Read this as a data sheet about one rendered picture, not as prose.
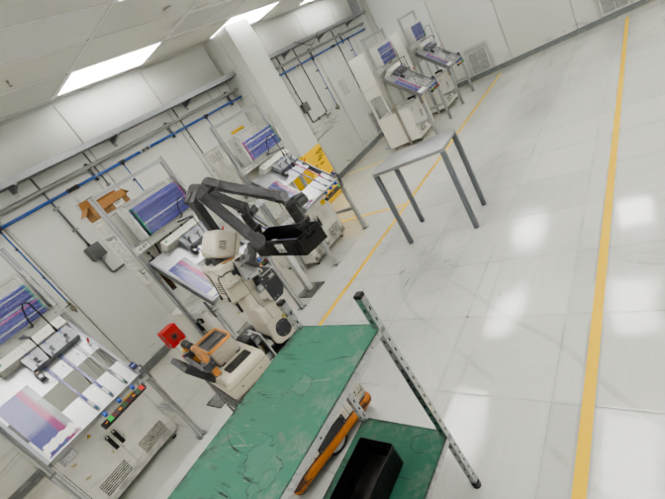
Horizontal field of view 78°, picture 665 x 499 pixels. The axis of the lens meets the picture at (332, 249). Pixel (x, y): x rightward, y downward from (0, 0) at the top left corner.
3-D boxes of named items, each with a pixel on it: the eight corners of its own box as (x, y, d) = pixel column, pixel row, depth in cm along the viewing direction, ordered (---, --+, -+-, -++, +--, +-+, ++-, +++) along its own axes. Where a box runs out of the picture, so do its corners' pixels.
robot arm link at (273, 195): (205, 191, 214) (203, 185, 203) (207, 181, 215) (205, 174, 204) (286, 205, 222) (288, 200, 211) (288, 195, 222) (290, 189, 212)
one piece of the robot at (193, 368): (228, 389, 204) (187, 375, 193) (203, 373, 233) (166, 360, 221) (237, 367, 208) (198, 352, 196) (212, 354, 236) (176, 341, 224)
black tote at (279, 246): (259, 255, 267) (249, 243, 263) (277, 240, 275) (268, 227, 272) (307, 255, 221) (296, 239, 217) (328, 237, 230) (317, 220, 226)
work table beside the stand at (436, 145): (478, 228, 359) (442, 148, 331) (409, 245, 403) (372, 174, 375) (486, 203, 391) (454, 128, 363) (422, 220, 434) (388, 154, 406)
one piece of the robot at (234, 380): (294, 469, 215) (198, 359, 186) (249, 434, 259) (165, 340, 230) (333, 418, 232) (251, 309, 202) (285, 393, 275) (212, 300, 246)
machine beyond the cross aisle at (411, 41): (477, 88, 822) (439, -8, 755) (466, 102, 769) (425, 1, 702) (419, 113, 914) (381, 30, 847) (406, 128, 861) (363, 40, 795)
